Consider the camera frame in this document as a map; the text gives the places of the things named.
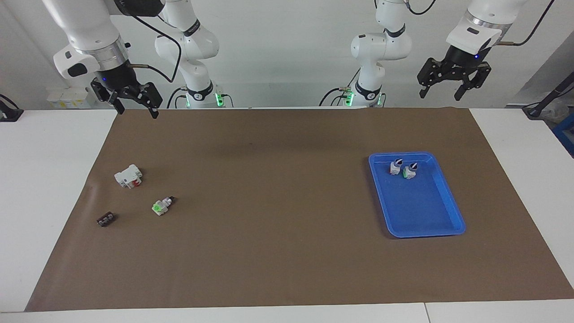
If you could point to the brown paper table mat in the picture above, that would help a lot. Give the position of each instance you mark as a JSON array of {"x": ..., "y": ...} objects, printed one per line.
[{"x": 269, "y": 224}]

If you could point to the white green-faced selector switch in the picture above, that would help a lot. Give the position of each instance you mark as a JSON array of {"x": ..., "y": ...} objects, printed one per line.
[{"x": 160, "y": 206}]

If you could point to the blue plastic tray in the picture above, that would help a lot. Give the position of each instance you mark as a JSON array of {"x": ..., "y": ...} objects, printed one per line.
[{"x": 421, "y": 206}]

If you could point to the white cardboard box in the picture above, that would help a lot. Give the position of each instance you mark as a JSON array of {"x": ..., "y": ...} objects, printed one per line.
[{"x": 67, "y": 96}]

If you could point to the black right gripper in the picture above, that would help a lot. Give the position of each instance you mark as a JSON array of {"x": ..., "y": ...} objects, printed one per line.
[{"x": 117, "y": 76}]

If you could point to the black stand pole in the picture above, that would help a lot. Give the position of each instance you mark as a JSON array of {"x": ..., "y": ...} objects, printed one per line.
[{"x": 536, "y": 110}]

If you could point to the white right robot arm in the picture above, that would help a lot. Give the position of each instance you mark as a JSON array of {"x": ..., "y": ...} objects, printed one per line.
[{"x": 85, "y": 27}]

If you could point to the blue crate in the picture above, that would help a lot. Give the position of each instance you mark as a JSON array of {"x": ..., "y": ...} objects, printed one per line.
[{"x": 566, "y": 134}]

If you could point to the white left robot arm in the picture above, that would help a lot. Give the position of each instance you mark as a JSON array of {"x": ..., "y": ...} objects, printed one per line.
[{"x": 381, "y": 45}]

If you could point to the white selector switch red base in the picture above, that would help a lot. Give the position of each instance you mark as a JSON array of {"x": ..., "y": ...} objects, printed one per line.
[{"x": 395, "y": 167}]

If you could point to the white circuit breaker red lever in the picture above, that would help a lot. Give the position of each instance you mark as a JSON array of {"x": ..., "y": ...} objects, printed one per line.
[{"x": 128, "y": 176}]

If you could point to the white selector switch green base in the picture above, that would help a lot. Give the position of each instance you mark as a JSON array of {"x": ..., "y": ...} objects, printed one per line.
[{"x": 409, "y": 172}]

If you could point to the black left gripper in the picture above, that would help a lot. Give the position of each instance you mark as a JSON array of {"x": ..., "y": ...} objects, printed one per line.
[{"x": 462, "y": 60}]

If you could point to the small black terminal block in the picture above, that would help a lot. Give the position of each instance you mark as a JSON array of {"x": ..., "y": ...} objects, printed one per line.
[{"x": 106, "y": 220}]

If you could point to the black clamp mount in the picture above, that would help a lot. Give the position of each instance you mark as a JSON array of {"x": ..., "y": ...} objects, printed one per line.
[{"x": 11, "y": 115}]

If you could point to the clear plastic bag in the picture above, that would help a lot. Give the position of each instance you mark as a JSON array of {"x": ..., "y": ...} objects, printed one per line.
[{"x": 560, "y": 110}]

